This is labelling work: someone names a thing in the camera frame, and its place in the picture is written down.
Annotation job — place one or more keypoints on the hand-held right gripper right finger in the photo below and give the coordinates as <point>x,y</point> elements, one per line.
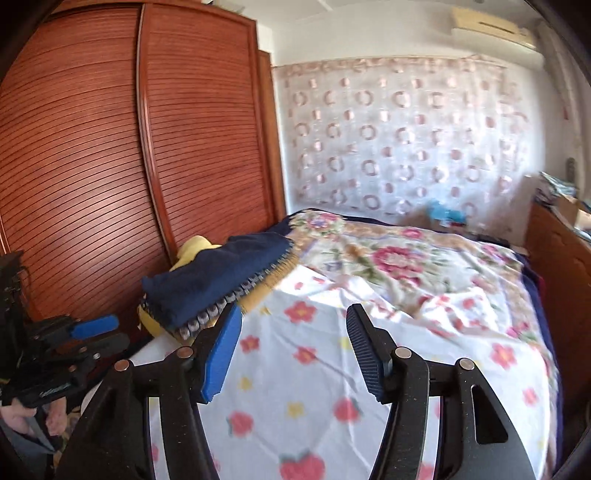
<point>364,350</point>

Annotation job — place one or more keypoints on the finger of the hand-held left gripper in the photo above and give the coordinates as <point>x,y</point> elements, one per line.
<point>106,344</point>
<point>94,326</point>

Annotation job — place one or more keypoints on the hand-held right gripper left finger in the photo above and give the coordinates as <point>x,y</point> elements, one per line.
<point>224,350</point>

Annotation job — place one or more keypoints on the navy blue printed t-shirt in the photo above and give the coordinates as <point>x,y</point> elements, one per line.
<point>207,277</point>

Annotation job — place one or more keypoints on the person's left hand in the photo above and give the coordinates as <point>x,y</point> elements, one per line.
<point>14,415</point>

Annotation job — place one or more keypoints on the patterned pillow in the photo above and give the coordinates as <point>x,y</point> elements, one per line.
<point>203,318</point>

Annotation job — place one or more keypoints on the mustard yellow cloth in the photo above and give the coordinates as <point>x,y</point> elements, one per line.
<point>258,300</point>

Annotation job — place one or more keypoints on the floral blanket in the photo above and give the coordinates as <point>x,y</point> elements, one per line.
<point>392,258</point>

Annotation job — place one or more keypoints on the yellow plush toy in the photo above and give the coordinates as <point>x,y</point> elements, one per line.
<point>194,249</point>

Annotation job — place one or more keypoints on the blue package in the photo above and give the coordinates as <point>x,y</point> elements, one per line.
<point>445,213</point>

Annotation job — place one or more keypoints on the wooden louvered wardrobe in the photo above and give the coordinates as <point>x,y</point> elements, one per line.
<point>92,161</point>

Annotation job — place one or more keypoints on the low wooden cabinet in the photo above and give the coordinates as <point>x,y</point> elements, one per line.
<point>563,277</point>

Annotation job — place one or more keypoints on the circle-patterned sheer curtain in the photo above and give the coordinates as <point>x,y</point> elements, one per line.
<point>392,138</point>

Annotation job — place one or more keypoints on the cardboard box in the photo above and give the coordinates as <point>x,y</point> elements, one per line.
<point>570,210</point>

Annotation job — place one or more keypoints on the stack of magazines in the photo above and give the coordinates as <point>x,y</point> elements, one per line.
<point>554,184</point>

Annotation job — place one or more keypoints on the wall air conditioner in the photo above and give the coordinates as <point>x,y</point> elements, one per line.
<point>485,19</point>

